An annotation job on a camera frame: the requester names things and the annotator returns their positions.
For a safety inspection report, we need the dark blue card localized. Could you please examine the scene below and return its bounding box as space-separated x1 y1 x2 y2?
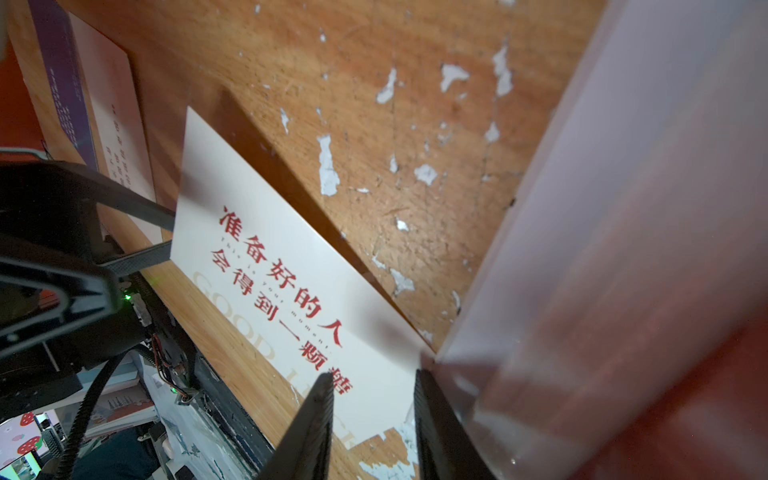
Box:
28 0 98 170

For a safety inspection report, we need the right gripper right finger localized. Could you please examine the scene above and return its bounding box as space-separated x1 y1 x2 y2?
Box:
257 373 334 480

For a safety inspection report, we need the cream card small text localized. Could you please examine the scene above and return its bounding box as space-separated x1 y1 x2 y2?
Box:
67 11 164 246

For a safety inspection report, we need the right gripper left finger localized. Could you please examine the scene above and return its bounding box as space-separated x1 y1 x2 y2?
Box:
1 161 175 358

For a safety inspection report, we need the white card red text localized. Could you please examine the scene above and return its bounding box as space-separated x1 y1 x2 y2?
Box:
171 111 430 448

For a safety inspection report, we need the white photo album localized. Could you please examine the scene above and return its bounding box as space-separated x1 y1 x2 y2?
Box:
436 1 767 479

